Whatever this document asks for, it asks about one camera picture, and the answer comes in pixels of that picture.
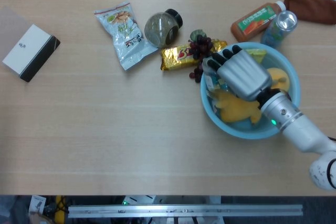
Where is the brown cloth pouch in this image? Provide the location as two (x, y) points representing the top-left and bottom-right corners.
(284, 0), (336, 26)

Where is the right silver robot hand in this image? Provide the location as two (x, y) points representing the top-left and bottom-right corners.
(202, 45), (272, 102)

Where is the light blue plastic basin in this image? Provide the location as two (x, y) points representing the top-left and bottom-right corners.
(200, 41), (301, 140)

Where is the orange juice bottle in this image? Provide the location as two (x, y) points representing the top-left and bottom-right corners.
(230, 0), (287, 42)

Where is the silver nut snack bag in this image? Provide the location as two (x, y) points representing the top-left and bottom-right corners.
(93, 0), (160, 71)

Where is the aluminium rail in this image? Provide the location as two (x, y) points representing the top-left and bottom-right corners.
(67, 204), (304, 219)

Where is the dark purple grape bunch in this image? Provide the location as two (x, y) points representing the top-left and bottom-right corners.
(187, 29), (214, 83)

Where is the green snack package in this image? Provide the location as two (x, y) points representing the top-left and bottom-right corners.
(245, 48), (268, 65)

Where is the white and black box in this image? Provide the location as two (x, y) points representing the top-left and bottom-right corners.
(0, 6), (61, 83)

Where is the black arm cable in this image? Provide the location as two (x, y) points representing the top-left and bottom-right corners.
(327, 136), (336, 190)

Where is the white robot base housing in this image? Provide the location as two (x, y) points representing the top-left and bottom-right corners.
(122, 195), (157, 206)

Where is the glass jar black lid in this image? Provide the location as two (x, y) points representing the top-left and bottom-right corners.
(144, 8), (184, 48)

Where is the blue drink can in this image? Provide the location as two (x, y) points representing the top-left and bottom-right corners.
(260, 10), (298, 49)

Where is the yellow plush toy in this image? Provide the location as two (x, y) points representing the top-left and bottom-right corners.
(214, 68), (291, 124)

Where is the gold wrapped biscuit pack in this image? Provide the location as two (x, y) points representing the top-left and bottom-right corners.
(160, 39), (228, 72)

